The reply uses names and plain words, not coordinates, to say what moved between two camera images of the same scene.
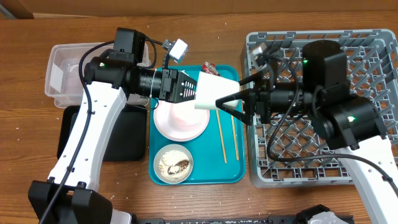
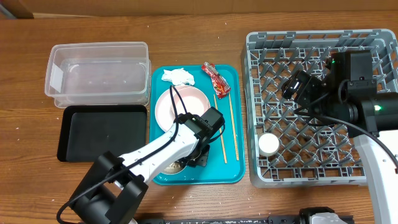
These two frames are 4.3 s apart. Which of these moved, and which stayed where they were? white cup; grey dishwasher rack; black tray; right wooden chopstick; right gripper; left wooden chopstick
Moved: right gripper; white cup
Stayed: grey dishwasher rack; black tray; left wooden chopstick; right wooden chopstick
